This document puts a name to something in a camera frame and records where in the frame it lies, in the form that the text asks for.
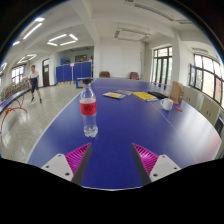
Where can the beige cabinet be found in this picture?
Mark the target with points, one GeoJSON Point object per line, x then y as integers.
{"type": "Point", "coordinates": [190, 96]}
{"type": "Point", "coordinates": [209, 110]}

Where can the dark door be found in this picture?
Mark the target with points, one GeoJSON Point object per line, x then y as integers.
{"type": "Point", "coordinates": [46, 73]}

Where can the large yellow book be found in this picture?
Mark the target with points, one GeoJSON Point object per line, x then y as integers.
{"type": "Point", "coordinates": [144, 96]}

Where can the low shelf unit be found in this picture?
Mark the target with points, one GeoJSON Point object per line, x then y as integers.
{"type": "Point", "coordinates": [15, 87]}

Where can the black-framed glass door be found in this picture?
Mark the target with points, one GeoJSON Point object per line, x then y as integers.
{"type": "Point", "coordinates": [162, 65]}

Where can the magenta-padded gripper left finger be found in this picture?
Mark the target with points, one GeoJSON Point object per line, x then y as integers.
{"type": "Point", "coordinates": [60, 165]}

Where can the ceiling air conditioner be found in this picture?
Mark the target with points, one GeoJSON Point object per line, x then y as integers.
{"type": "Point", "coordinates": [131, 33]}

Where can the brown armchair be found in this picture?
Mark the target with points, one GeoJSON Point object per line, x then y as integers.
{"type": "Point", "coordinates": [104, 74]}
{"type": "Point", "coordinates": [134, 76]}

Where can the black bin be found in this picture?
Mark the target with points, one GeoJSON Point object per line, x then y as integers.
{"type": "Point", "coordinates": [220, 126]}

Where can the clear bottle with red label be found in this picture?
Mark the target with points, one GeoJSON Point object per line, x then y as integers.
{"type": "Point", "coordinates": [88, 108]}

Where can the grey book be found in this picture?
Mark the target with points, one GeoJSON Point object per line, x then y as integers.
{"type": "Point", "coordinates": [124, 92]}

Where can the person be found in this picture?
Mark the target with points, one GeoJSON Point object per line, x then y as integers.
{"type": "Point", "coordinates": [33, 80]}

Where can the small yellow and blue book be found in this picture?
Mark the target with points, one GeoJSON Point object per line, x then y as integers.
{"type": "Point", "coordinates": [114, 95]}

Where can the large black-framed window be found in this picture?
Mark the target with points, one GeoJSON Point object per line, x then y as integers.
{"type": "Point", "coordinates": [206, 76]}

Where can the ceiling lights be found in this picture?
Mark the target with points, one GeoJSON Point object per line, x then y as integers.
{"type": "Point", "coordinates": [61, 37]}

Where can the blue table with red frame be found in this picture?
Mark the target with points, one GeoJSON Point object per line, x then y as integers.
{"type": "Point", "coordinates": [10, 100]}

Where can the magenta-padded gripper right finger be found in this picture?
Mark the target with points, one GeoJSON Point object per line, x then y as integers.
{"type": "Point", "coordinates": [161, 166]}

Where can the cardboard file holder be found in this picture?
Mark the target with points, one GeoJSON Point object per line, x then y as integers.
{"type": "Point", "coordinates": [176, 90]}

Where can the flat round red coaster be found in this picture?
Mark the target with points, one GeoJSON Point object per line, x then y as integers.
{"type": "Point", "coordinates": [179, 109]}

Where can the white mug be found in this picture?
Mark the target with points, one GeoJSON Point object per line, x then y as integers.
{"type": "Point", "coordinates": [166, 104]}

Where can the blue partition screens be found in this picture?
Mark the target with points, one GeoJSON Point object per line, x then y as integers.
{"type": "Point", "coordinates": [73, 71]}

